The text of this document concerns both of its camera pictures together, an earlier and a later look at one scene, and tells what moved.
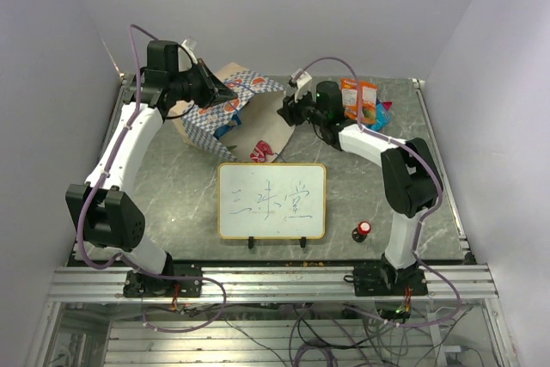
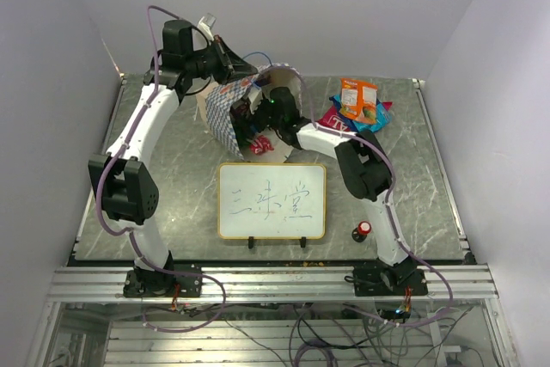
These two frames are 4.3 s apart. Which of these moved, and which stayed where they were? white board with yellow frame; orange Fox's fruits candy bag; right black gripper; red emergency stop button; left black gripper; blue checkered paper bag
Moved: blue checkered paper bag; left black gripper; right black gripper
Stayed: white board with yellow frame; orange Fox's fruits candy bag; red emergency stop button
